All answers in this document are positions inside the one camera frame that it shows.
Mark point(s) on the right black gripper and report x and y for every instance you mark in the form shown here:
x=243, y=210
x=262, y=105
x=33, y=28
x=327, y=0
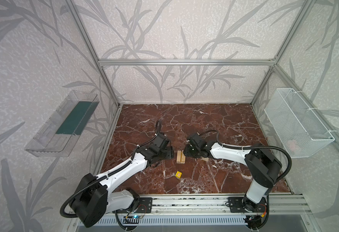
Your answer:
x=189, y=151

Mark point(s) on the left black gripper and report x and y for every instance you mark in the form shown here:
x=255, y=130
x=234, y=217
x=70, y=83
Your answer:
x=167, y=152

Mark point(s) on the plain wooden block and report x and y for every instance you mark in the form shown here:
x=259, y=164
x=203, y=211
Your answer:
x=183, y=158
x=179, y=156

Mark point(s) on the yellow window block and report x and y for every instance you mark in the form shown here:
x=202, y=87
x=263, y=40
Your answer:
x=178, y=174

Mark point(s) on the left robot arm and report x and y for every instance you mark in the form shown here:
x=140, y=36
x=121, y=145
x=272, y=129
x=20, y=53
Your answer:
x=95, y=195

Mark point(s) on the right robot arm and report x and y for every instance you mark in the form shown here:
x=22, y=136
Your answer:
x=262, y=164

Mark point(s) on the aluminium mounting rail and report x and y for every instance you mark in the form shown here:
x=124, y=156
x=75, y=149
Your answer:
x=204, y=204

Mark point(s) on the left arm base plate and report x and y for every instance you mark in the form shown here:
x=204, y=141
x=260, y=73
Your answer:
x=140, y=205

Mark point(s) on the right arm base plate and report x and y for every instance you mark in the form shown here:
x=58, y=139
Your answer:
x=244, y=205

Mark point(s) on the clear plastic wall bin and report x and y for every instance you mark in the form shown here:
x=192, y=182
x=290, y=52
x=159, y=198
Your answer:
x=62, y=130

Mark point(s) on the white wire mesh basket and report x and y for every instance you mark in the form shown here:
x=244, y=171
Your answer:
x=298, y=127

